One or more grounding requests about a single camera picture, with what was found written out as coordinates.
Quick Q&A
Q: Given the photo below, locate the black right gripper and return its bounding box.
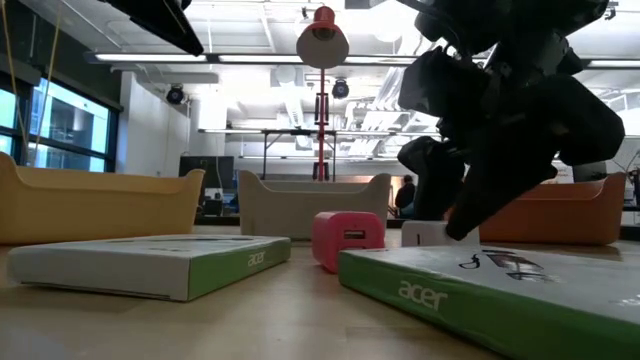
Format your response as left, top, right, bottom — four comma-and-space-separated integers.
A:
397, 74, 626, 241

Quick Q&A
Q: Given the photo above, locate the white block power adapter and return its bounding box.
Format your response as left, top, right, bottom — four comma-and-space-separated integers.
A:
401, 219, 481, 248

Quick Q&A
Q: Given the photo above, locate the white green Acer box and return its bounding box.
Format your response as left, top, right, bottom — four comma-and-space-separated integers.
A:
338, 244, 640, 360
7, 233, 292, 303

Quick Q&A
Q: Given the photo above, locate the pink USB wall charger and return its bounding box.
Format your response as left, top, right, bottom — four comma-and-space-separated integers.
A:
312, 211, 386, 275

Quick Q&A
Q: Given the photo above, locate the orange plastic bin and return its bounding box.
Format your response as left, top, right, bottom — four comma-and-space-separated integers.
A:
444, 172, 627, 246

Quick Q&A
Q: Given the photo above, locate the off-white plastic bin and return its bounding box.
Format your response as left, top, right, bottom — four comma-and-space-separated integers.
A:
238, 169, 392, 241

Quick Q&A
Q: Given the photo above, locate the yellow plastic bin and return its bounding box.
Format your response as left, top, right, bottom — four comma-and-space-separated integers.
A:
0, 152, 207, 245

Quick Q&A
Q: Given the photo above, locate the person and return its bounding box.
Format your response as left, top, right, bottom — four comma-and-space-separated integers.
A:
394, 174, 418, 219

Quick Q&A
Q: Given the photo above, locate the black monitor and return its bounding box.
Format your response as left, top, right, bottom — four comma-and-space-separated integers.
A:
572, 160, 608, 184
178, 155, 235, 190

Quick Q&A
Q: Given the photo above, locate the red desk lamp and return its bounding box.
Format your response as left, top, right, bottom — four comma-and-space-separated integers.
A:
295, 5, 350, 182

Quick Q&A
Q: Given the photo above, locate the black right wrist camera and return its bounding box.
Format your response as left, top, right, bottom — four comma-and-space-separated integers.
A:
398, 46, 494, 120

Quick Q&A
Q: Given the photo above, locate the yellow hanging cable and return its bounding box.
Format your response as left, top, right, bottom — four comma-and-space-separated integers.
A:
0, 0, 25, 151
33, 12, 62, 164

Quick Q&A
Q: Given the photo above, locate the large glass window wall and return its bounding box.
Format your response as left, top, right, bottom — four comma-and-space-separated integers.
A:
0, 74, 121, 174

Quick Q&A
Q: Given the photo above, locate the black metal frame table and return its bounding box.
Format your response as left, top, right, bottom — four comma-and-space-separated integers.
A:
259, 128, 337, 181

